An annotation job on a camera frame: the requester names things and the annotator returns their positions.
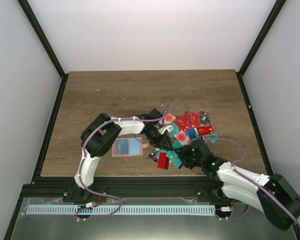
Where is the blue VIP card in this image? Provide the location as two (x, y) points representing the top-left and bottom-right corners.
(127, 137), (143, 156)

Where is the black VIP logo card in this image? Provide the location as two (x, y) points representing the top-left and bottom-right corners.
(198, 111), (210, 126)

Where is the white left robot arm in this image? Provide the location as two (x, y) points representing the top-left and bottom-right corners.
(74, 107), (173, 202)

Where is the white slotted cable duct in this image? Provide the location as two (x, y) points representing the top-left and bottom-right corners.
(26, 204), (216, 216)

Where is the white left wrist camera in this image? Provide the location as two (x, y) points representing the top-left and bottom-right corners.
(158, 124), (174, 135)

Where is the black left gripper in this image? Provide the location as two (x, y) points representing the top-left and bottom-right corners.
(144, 127), (173, 152)

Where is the white red circle card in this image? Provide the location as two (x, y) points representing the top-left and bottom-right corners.
(163, 113), (176, 125)
(174, 131), (192, 146)

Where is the plain red card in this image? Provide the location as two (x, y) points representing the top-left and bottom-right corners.
(196, 125), (214, 136)

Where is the black aluminium frame rail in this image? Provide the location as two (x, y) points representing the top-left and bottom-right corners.
(3, 71), (300, 240)

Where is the teal VIP card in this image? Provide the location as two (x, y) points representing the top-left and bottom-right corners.
(166, 151), (184, 170)

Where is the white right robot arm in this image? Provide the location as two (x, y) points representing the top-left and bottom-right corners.
(176, 139), (300, 231)

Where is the grey metal tray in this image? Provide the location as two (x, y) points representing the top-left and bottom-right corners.
(12, 198), (296, 240)

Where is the white red circle card lower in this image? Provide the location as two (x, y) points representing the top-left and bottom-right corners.
(174, 131), (192, 146)

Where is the black VIP card lower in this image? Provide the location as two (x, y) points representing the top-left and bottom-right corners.
(148, 150), (160, 163)

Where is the red stripe card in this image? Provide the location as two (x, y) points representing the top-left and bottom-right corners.
(157, 152), (170, 170)

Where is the red VIP card behind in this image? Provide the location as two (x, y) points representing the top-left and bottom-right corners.
(175, 111), (203, 131)

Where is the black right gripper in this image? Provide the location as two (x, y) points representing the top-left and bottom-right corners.
(174, 144), (205, 170)

